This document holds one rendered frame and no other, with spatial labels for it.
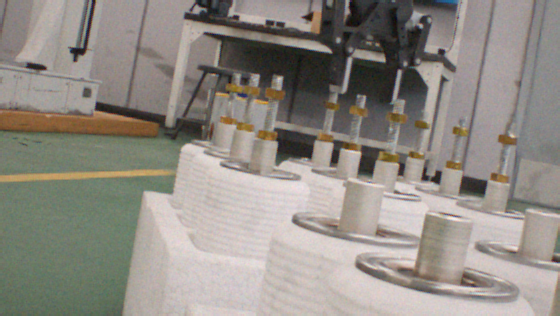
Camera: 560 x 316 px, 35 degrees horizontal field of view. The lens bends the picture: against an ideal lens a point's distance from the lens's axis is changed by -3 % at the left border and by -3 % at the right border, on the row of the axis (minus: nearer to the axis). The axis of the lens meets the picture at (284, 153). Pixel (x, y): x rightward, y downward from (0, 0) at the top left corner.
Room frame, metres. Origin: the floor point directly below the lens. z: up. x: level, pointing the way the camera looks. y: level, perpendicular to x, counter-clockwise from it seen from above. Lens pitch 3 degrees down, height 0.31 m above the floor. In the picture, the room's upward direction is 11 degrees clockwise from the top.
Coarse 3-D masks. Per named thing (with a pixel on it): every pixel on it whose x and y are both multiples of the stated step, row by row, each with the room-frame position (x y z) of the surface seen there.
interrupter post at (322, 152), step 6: (318, 144) 1.07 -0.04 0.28; (324, 144) 1.06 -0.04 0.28; (330, 144) 1.07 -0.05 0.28; (318, 150) 1.06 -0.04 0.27; (324, 150) 1.06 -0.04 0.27; (330, 150) 1.07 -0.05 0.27; (312, 156) 1.07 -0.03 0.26; (318, 156) 1.06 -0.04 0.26; (324, 156) 1.06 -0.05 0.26; (330, 156) 1.07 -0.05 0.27; (312, 162) 1.07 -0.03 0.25; (318, 162) 1.06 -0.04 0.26; (324, 162) 1.06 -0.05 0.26; (330, 162) 1.07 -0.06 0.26
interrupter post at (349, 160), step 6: (342, 150) 0.95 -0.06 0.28; (348, 150) 0.95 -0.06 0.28; (342, 156) 0.95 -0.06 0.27; (348, 156) 0.95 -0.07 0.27; (354, 156) 0.95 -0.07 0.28; (360, 156) 0.95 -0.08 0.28; (342, 162) 0.95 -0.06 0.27; (348, 162) 0.95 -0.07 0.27; (354, 162) 0.95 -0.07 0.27; (342, 168) 0.95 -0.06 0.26; (348, 168) 0.95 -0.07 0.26; (354, 168) 0.95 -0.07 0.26; (336, 174) 0.96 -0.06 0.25; (342, 174) 0.95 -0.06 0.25; (348, 174) 0.95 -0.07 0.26; (354, 174) 0.95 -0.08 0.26
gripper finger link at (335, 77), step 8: (328, 40) 0.92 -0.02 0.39; (328, 48) 0.93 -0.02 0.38; (336, 48) 0.92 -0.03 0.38; (336, 56) 0.93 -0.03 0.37; (344, 56) 0.93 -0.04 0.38; (336, 64) 0.93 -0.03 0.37; (344, 64) 0.93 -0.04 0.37; (336, 72) 0.93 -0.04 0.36; (328, 80) 0.94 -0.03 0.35; (336, 80) 0.93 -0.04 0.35
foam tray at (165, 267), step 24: (144, 192) 1.09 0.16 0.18; (144, 216) 1.02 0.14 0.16; (168, 216) 0.92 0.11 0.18; (144, 240) 0.97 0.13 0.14; (168, 240) 0.78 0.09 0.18; (192, 240) 0.86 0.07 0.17; (144, 264) 0.92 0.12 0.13; (168, 264) 0.73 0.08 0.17; (192, 264) 0.73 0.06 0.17; (216, 264) 0.73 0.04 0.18; (240, 264) 0.74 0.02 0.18; (264, 264) 0.75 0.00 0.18; (144, 288) 0.88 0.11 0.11; (168, 288) 0.73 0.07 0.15; (192, 288) 0.73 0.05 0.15; (216, 288) 0.74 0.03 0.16; (240, 288) 0.74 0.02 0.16; (144, 312) 0.84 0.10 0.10; (168, 312) 0.73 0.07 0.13
